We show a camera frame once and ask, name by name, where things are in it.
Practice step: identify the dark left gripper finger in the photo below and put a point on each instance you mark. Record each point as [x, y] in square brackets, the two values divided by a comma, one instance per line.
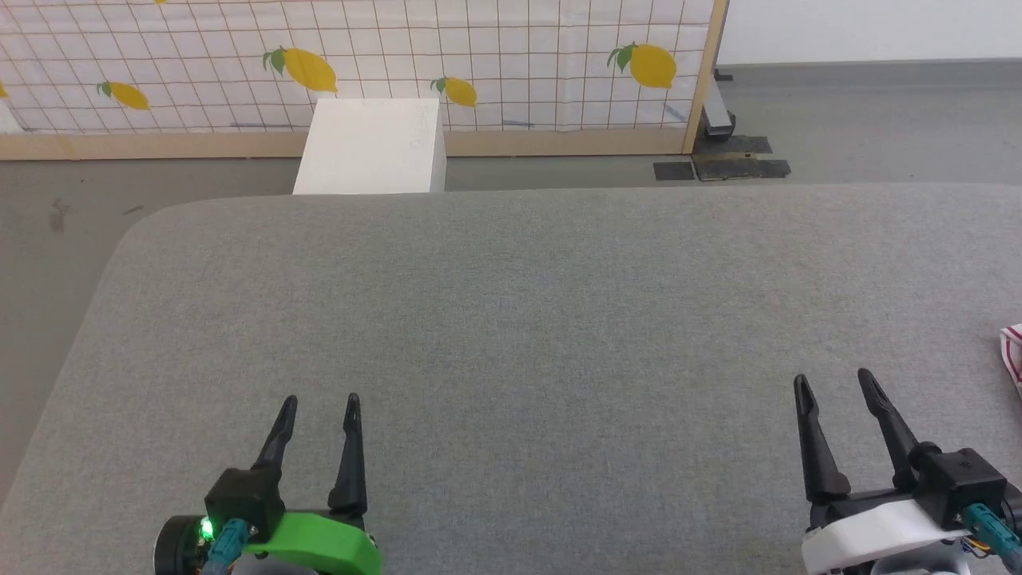
[351, 463]
[279, 439]

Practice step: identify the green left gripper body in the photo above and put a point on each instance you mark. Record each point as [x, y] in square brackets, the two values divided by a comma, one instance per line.
[319, 539]

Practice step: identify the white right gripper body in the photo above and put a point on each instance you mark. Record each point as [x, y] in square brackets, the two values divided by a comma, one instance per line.
[870, 535]

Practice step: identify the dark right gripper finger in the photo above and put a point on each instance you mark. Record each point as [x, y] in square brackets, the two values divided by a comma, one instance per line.
[818, 455]
[886, 419]

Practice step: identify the red and white garment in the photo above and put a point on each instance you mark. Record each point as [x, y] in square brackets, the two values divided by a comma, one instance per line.
[1014, 351]

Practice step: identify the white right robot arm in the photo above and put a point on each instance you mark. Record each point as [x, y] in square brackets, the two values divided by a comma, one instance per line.
[918, 565]

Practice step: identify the white box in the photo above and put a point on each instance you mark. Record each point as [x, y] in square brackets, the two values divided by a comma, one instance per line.
[371, 148]

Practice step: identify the grey metal screen foot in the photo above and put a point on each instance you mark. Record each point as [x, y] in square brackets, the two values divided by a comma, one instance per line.
[718, 112]

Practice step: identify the lemon-print grid partition screen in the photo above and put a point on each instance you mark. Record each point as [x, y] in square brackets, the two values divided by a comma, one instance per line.
[519, 64]

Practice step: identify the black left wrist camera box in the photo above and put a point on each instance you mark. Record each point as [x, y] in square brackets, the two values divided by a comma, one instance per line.
[243, 499]

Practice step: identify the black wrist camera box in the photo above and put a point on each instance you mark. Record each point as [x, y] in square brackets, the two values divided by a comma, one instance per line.
[962, 483]
[243, 499]

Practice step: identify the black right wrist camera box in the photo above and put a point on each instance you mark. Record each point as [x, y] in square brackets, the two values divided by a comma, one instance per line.
[962, 483]

